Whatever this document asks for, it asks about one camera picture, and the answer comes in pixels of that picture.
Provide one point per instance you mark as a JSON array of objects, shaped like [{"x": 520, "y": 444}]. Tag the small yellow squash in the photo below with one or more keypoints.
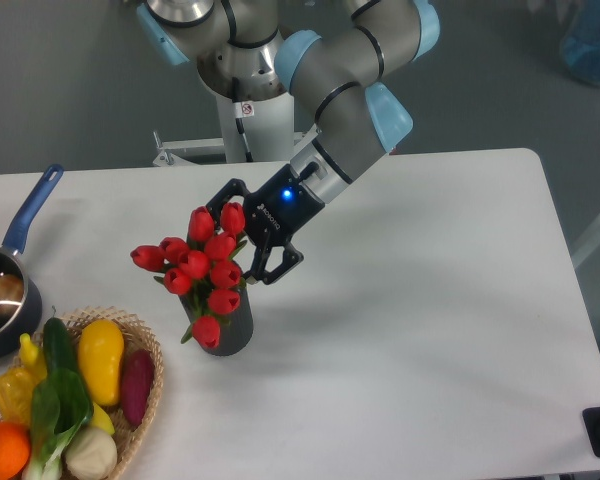
[{"x": 32, "y": 357}]

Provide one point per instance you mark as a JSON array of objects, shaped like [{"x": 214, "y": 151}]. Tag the yellow bell pepper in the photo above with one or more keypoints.
[{"x": 16, "y": 392}]

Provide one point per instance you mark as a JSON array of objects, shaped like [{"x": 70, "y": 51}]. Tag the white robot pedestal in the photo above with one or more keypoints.
[{"x": 255, "y": 112}]

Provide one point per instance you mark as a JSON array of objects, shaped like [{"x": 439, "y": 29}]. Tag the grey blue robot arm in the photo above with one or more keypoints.
[{"x": 318, "y": 104}]

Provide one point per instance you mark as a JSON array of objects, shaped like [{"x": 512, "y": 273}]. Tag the orange fruit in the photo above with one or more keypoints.
[{"x": 15, "y": 449}]

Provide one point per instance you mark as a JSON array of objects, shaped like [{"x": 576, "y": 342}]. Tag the beige garlic bulb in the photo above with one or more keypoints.
[{"x": 91, "y": 455}]

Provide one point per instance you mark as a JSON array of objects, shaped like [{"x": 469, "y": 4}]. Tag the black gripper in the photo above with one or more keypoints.
[{"x": 273, "y": 214}]

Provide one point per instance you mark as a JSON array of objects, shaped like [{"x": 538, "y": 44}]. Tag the woven wicker basket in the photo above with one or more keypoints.
[{"x": 136, "y": 336}]

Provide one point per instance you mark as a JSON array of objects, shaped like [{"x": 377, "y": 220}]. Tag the red tulip bouquet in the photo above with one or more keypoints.
[{"x": 201, "y": 266}]

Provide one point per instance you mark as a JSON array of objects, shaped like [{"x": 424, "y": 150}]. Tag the blue handled saucepan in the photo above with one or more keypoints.
[{"x": 28, "y": 316}]

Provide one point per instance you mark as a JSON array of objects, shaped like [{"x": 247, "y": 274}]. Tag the yellow mango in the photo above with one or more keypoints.
[{"x": 100, "y": 353}]

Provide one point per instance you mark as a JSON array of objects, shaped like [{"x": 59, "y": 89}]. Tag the brown bun in saucepan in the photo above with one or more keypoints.
[{"x": 11, "y": 294}]

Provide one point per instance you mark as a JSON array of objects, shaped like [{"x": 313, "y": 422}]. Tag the green bok choy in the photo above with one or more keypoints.
[{"x": 60, "y": 407}]

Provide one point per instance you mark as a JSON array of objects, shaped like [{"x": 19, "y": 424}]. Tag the blue water bottle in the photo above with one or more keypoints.
[{"x": 580, "y": 47}]

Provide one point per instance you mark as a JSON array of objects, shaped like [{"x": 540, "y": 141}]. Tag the purple sweet potato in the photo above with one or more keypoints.
[{"x": 137, "y": 379}]

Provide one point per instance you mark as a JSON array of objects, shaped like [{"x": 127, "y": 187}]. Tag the green cucumber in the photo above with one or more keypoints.
[{"x": 58, "y": 347}]

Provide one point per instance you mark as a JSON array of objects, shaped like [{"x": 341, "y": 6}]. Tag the dark grey ribbed vase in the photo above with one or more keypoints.
[{"x": 235, "y": 329}]

